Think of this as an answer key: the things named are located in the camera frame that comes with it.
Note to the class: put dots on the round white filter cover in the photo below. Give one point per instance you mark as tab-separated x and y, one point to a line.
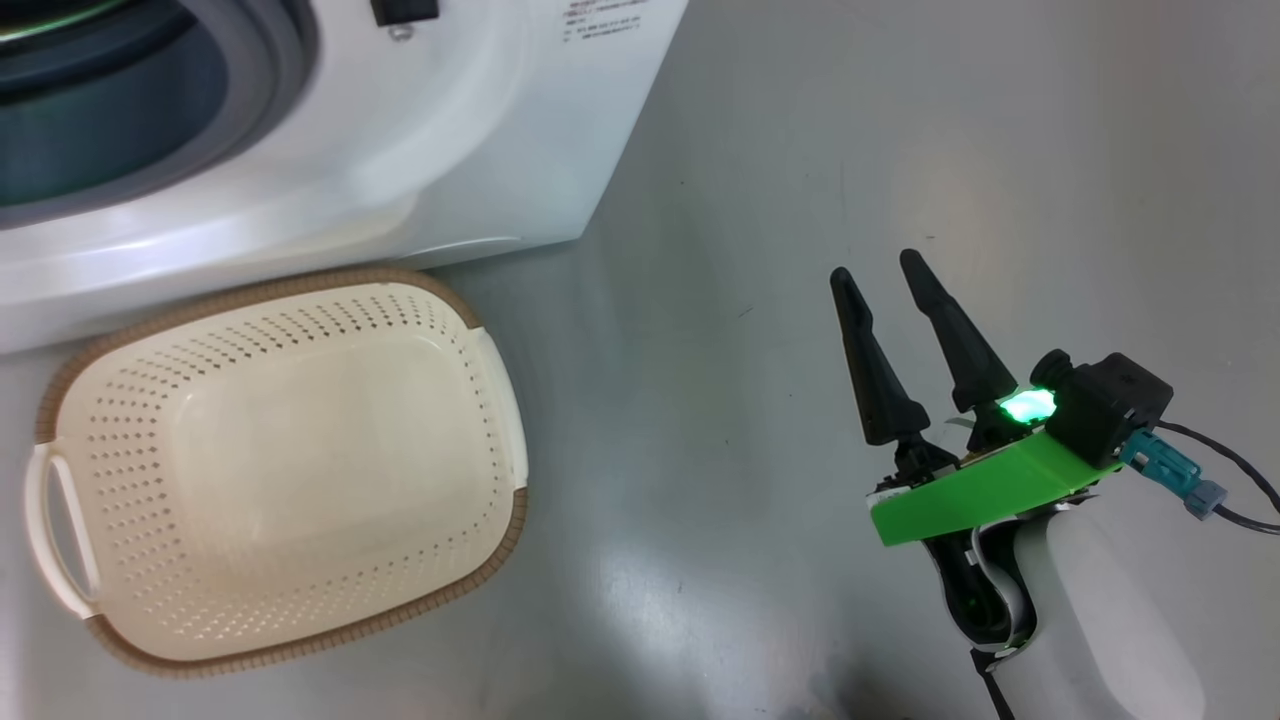
470	248

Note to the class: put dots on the black door latch socket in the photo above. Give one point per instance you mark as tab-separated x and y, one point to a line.
405	10

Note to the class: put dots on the cream perforated basket brown rim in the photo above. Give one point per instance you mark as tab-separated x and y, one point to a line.
300	460

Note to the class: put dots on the white front-load washing machine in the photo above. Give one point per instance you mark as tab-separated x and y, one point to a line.
450	150

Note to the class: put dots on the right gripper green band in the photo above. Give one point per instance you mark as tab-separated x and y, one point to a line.
970	495

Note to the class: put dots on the grey rubber door gasket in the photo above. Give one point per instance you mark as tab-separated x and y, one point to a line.
270	110

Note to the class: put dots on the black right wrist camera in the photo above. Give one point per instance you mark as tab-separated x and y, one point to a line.
1110	405

